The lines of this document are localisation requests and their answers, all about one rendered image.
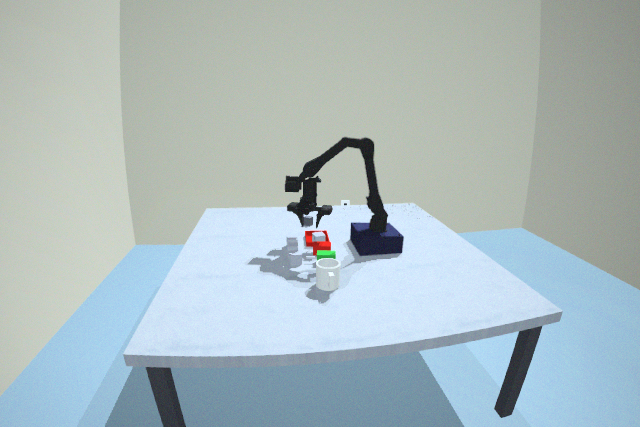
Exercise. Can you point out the white mug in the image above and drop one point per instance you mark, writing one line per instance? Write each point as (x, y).
(328, 274)

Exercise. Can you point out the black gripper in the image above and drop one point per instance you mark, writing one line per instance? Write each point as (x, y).
(324, 210)

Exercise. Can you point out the green gauge with white pin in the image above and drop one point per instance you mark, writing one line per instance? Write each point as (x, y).
(323, 254)

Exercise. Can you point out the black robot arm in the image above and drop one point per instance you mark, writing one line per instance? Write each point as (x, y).
(378, 221)

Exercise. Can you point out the red tray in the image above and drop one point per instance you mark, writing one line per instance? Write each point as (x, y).
(308, 237)

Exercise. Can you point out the red block with white cylindrical pin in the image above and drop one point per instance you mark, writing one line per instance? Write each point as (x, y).
(319, 246)

